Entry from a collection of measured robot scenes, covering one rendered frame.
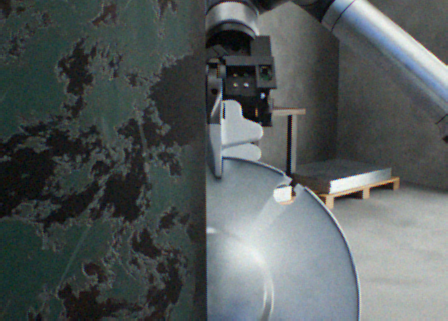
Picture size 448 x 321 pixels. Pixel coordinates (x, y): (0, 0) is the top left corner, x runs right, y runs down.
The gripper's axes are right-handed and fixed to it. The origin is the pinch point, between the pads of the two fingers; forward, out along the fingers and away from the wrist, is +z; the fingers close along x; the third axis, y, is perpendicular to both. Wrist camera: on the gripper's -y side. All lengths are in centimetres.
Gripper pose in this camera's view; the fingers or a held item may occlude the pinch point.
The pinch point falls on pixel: (211, 170)
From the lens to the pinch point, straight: 47.0
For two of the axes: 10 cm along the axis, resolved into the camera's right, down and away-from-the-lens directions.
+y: 10.0, 0.0, -0.2
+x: 0.2, 5.9, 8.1
